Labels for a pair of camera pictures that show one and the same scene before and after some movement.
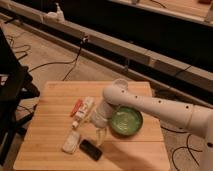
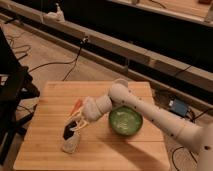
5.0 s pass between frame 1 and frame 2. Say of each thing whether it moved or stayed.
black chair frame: stayed
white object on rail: stayed
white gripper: moved
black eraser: moved
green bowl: stayed
